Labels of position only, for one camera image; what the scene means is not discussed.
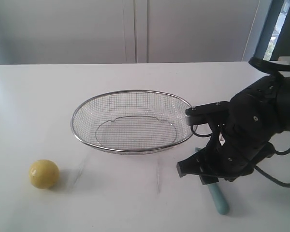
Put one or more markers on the teal handled peeler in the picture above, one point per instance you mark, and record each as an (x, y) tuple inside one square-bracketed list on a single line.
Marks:
[(218, 197)]

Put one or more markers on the yellow lemon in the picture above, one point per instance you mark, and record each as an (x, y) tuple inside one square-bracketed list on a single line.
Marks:
[(43, 174)]

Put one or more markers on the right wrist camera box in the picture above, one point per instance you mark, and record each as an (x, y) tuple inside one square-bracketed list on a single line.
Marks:
[(206, 114)]

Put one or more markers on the metal wire mesh basket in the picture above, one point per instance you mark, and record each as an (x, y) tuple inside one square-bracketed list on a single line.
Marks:
[(132, 122)]

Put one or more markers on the white cabinet doors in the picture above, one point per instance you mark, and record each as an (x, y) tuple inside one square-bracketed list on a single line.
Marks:
[(124, 31)]

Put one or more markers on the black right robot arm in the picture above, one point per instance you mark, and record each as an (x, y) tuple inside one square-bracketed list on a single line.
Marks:
[(283, 109)]

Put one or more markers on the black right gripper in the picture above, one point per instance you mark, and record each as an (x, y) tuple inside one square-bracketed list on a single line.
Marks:
[(237, 144)]

